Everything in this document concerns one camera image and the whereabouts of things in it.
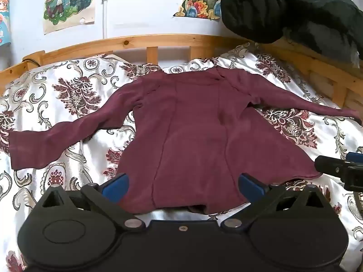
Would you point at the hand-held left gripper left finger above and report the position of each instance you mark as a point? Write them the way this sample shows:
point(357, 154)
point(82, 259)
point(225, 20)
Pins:
point(116, 187)

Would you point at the white floral bedspread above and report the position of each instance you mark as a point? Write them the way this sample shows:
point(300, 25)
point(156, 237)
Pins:
point(56, 96)

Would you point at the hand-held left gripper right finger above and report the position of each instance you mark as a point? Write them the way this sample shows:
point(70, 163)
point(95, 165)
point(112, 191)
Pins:
point(250, 187)

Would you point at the wooden bed frame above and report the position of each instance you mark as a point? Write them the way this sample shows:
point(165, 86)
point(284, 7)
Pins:
point(158, 40)

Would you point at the black padded jacket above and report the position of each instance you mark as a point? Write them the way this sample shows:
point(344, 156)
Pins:
point(283, 8)

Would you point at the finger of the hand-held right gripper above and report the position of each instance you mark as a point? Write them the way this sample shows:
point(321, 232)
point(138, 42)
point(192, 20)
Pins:
point(356, 157)
point(330, 165)

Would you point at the orange-haired figure wall poster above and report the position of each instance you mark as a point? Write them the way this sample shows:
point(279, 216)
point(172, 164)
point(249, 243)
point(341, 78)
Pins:
point(4, 19)

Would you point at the white wall pipe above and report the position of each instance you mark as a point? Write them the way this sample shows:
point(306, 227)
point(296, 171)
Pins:
point(105, 11)

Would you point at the blond figure wall poster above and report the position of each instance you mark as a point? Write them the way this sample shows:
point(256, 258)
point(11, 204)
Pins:
point(69, 2)

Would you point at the maroon long-sleeved sweater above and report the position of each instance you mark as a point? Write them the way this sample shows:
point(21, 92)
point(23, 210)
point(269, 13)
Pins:
point(195, 136)

